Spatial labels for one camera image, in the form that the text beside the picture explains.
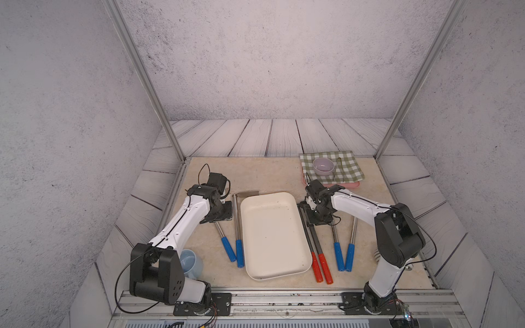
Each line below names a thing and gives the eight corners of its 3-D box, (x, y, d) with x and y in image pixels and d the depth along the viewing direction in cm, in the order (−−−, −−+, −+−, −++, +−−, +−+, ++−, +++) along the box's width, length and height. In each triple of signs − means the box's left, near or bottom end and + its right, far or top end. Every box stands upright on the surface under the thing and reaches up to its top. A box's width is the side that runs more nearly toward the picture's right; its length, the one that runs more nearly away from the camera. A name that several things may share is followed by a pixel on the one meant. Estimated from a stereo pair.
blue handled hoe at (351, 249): (344, 270, 82) (346, 268, 81) (351, 219, 97) (352, 217, 96) (351, 272, 82) (352, 271, 80) (356, 220, 97) (358, 218, 95)
